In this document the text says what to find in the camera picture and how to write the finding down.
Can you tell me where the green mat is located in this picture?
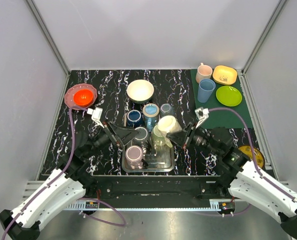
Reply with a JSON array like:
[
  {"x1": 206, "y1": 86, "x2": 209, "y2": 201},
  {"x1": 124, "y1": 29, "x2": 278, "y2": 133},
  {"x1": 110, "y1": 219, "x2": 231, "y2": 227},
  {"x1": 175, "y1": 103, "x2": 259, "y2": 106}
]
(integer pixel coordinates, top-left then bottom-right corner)
[{"x1": 189, "y1": 68, "x2": 254, "y2": 130}]

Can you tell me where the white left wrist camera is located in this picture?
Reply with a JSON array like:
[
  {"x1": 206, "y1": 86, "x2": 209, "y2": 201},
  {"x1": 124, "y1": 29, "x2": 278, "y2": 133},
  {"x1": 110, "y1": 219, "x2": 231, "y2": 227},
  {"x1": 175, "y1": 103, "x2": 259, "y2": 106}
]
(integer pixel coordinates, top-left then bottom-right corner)
[{"x1": 86, "y1": 107, "x2": 104, "y2": 128}]

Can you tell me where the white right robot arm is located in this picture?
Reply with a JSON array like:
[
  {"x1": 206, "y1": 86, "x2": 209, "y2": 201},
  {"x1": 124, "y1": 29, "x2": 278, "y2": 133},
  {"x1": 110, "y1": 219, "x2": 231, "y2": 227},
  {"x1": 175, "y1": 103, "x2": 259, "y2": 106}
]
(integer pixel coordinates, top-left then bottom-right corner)
[{"x1": 166, "y1": 123, "x2": 297, "y2": 240}]

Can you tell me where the purple cable on floor right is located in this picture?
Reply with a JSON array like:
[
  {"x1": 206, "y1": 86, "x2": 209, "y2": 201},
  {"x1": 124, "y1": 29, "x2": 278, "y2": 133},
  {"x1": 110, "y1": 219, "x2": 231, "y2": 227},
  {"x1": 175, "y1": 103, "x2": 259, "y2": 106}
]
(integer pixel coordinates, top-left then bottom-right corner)
[{"x1": 195, "y1": 202, "x2": 252, "y2": 218}]

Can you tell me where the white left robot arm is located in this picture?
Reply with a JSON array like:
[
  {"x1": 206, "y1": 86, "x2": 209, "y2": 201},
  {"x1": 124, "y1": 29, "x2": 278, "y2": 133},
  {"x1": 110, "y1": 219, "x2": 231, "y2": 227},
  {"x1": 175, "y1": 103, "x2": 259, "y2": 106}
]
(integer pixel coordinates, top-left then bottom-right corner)
[{"x1": 0, "y1": 122, "x2": 138, "y2": 240}]

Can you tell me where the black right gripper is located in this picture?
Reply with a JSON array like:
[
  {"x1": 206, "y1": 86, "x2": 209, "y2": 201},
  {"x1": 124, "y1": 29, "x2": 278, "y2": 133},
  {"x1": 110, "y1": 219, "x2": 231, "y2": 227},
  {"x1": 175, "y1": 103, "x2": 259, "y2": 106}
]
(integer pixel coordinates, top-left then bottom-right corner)
[{"x1": 166, "y1": 120, "x2": 221, "y2": 157}]

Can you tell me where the metal tray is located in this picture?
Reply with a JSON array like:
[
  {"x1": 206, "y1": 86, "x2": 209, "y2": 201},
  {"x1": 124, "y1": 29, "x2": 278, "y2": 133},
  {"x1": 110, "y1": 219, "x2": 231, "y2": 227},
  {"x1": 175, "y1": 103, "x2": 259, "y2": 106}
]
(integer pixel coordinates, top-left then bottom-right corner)
[{"x1": 121, "y1": 111, "x2": 176, "y2": 173}]

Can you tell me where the light blue mug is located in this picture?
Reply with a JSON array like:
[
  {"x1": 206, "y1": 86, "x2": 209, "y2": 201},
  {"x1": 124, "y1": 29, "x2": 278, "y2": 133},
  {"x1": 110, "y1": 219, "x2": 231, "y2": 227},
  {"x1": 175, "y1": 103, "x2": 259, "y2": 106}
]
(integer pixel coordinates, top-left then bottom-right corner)
[{"x1": 142, "y1": 103, "x2": 160, "y2": 132}]

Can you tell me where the cream white mug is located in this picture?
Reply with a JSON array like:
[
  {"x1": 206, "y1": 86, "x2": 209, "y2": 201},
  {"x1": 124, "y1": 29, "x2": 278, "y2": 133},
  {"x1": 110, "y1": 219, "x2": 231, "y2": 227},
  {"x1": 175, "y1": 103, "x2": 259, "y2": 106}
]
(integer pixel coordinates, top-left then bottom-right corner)
[{"x1": 157, "y1": 115, "x2": 182, "y2": 136}]

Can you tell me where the pink purple mug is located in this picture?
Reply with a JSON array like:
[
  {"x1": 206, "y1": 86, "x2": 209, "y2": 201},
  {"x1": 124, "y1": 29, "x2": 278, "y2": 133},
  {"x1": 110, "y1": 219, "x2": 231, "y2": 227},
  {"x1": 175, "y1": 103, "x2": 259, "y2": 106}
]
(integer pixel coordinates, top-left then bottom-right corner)
[{"x1": 125, "y1": 145, "x2": 149, "y2": 169}]

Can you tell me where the lime green plate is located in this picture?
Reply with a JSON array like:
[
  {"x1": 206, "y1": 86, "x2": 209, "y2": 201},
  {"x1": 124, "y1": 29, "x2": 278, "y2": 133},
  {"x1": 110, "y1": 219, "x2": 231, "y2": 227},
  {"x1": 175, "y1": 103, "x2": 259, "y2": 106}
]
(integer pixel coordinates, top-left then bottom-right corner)
[{"x1": 215, "y1": 85, "x2": 243, "y2": 107}]

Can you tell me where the dark blue mug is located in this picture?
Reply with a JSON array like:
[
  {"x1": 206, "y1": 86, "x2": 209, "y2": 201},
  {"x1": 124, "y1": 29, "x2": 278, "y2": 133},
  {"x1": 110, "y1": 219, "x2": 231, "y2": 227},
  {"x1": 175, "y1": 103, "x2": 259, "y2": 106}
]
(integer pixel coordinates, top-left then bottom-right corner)
[{"x1": 126, "y1": 109, "x2": 144, "y2": 128}]

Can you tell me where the light green mug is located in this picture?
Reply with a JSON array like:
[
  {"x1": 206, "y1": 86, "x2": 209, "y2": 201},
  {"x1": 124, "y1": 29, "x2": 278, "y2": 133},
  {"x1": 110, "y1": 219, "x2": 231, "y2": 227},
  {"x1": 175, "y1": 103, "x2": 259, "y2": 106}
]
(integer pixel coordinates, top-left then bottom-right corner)
[{"x1": 151, "y1": 125, "x2": 173, "y2": 148}]

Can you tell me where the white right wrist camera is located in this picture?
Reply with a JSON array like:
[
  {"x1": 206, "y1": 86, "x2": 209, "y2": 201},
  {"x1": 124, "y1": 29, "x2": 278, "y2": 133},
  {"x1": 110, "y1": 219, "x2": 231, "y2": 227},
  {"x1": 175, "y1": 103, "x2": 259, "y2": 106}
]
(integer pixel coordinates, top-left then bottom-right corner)
[{"x1": 195, "y1": 107, "x2": 209, "y2": 128}]

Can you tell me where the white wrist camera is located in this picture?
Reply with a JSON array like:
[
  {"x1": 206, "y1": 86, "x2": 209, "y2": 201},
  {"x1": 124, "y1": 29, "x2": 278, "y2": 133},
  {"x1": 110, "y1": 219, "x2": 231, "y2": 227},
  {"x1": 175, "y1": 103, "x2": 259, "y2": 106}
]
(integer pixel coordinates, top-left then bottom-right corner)
[
  {"x1": 195, "y1": 107, "x2": 209, "y2": 128},
  {"x1": 86, "y1": 107, "x2": 104, "y2": 128}
]

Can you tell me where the white bowl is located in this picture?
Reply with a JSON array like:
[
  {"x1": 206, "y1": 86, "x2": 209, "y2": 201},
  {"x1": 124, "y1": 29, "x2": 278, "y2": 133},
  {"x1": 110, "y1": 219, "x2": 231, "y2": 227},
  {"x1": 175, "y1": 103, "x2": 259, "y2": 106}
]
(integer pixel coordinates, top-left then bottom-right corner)
[{"x1": 126, "y1": 79, "x2": 155, "y2": 104}]

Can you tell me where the orange bowl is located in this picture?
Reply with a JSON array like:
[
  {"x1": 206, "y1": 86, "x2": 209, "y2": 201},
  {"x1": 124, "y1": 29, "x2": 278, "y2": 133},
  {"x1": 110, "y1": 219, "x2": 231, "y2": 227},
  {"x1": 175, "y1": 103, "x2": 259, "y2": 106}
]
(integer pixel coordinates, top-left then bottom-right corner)
[{"x1": 73, "y1": 89, "x2": 94, "y2": 107}]

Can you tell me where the purple cable on floor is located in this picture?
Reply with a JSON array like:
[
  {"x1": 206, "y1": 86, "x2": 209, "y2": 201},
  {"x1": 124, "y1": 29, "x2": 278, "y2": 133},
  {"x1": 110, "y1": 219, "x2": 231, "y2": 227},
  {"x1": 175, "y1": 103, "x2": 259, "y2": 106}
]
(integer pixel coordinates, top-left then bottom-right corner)
[
  {"x1": 195, "y1": 202, "x2": 252, "y2": 218},
  {"x1": 78, "y1": 197, "x2": 127, "y2": 227}
]

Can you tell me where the purple cable on floor left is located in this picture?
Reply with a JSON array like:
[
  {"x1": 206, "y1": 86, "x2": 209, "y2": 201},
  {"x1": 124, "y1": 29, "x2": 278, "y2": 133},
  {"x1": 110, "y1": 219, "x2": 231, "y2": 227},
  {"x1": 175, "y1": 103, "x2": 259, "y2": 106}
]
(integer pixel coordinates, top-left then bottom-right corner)
[{"x1": 78, "y1": 197, "x2": 127, "y2": 227}]

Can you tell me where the pink cup with handle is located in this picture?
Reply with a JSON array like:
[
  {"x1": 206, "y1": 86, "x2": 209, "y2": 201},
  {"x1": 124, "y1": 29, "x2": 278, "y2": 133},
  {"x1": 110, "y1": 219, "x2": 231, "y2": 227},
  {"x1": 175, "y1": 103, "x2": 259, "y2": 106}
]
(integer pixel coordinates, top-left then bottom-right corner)
[{"x1": 195, "y1": 62, "x2": 213, "y2": 84}]

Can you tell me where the dark grey mug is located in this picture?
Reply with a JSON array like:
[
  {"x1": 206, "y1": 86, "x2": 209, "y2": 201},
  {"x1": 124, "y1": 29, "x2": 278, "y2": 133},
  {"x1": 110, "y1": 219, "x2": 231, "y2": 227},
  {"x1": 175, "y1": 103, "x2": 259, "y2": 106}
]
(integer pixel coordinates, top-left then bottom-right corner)
[{"x1": 132, "y1": 126, "x2": 150, "y2": 147}]

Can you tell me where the yellow square bowl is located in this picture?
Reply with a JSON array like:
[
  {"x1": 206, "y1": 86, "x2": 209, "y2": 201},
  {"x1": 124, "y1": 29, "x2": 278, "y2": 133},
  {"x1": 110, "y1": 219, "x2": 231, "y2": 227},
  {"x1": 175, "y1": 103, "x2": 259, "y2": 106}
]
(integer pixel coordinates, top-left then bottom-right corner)
[{"x1": 212, "y1": 65, "x2": 238, "y2": 86}]

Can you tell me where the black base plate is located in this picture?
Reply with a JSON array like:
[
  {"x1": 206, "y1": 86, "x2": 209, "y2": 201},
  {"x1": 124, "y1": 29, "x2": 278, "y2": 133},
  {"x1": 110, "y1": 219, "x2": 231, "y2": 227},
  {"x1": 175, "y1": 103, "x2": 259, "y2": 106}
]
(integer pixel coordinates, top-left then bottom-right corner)
[{"x1": 87, "y1": 175, "x2": 232, "y2": 209}]

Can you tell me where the small grey blue cup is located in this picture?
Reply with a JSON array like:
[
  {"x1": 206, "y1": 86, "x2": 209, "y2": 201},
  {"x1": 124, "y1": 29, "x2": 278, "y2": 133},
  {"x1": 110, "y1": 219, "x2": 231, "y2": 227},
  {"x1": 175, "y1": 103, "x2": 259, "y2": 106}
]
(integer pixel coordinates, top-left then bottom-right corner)
[{"x1": 159, "y1": 103, "x2": 176, "y2": 118}]

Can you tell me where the blue plastic tumbler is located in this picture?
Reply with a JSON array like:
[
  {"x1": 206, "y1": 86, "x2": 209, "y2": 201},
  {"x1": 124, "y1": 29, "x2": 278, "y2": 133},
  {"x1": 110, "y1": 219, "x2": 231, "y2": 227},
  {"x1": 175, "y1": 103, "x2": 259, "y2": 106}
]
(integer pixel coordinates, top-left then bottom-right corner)
[{"x1": 197, "y1": 78, "x2": 216, "y2": 103}]

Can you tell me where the yellow patterned dish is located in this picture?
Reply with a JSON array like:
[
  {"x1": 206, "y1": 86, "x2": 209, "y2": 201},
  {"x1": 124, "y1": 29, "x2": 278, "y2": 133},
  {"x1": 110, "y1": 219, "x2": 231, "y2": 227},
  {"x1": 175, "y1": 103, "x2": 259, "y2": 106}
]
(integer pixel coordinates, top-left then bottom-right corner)
[{"x1": 238, "y1": 145, "x2": 265, "y2": 169}]

